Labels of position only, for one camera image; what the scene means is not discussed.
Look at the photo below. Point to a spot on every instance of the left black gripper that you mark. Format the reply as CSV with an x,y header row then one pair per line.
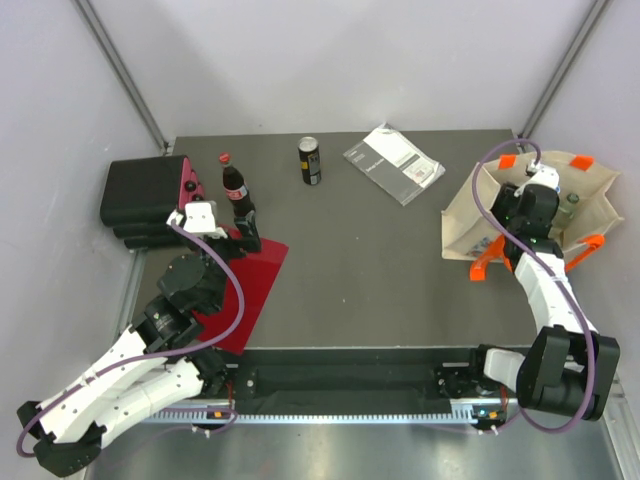
x,y
251,242

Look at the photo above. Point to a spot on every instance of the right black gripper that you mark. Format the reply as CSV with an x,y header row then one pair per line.
x,y
505,198

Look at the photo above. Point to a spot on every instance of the clear glass bottle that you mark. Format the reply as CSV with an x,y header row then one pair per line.
x,y
566,210

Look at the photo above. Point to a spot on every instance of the cola glass bottle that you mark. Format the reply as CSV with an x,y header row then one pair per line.
x,y
235,187

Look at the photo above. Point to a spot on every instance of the black yellow drink can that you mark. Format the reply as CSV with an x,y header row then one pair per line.
x,y
309,155

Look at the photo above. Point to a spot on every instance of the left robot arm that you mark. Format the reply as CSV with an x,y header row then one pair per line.
x,y
165,355

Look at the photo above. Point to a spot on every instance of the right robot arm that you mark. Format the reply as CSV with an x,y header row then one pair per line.
x,y
570,367

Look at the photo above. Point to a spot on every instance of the red folder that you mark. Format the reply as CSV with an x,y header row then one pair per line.
x,y
256,273

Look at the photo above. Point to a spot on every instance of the black pink case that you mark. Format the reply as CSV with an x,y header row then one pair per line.
x,y
140,194

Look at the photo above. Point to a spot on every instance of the white booklet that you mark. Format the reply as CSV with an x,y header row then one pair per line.
x,y
394,163

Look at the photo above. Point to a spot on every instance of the black mounting base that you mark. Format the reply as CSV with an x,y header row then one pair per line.
x,y
352,380

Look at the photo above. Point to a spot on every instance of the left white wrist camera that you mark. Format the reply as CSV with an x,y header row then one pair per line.
x,y
198,218

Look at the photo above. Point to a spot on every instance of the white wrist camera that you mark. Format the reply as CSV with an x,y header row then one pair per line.
x,y
198,218
539,174

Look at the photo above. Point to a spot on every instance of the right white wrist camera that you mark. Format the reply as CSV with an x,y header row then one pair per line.
x,y
539,174

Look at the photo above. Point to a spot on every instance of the canvas bag orange handles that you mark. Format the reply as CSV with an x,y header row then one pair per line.
x,y
466,234

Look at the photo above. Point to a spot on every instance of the slotted cable duct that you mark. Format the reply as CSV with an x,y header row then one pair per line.
x,y
463,412

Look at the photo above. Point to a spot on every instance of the right aluminium frame post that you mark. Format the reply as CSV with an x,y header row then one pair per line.
x,y
587,26

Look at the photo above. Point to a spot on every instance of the aluminium frame post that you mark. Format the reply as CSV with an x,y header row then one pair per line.
x,y
587,26
91,18

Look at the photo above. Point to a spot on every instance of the left aluminium frame post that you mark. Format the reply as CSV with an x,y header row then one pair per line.
x,y
91,18

